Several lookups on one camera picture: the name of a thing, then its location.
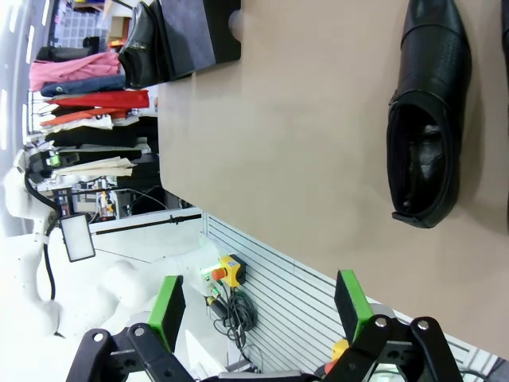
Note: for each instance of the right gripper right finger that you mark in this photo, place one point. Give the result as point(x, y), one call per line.
point(358, 302)

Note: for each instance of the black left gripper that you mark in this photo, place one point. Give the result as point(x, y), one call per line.
point(37, 163)

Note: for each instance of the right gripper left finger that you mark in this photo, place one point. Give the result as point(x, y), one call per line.
point(167, 314)

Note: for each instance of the black pointed leather shoe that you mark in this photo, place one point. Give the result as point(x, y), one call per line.
point(429, 99)

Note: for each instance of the black light stand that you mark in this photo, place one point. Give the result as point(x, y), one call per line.
point(147, 224)

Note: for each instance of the black shoe stand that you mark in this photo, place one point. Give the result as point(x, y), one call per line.
point(191, 36)

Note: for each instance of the black hanging garment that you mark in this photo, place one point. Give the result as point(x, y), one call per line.
point(103, 156)
point(95, 137)

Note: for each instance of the orange white hanging garment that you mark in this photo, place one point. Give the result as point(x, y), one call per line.
point(79, 119)

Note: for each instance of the yellow emergency stop box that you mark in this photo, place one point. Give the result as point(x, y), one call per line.
point(338, 348)
point(228, 270)

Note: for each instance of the red hanging garment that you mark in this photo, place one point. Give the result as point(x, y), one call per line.
point(103, 98)

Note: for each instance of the white LED panel light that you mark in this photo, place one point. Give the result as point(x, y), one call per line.
point(77, 238)

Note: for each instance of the navy denim hanging garment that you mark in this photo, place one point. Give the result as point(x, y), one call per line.
point(87, 85)

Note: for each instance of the black bag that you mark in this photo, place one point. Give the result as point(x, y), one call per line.
point(67, 51)

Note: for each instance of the brown cardboard box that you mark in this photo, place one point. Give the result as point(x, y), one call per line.
point(121, 28)

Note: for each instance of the slotted aluminium base plate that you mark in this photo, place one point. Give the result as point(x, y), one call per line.
point(286, 302)

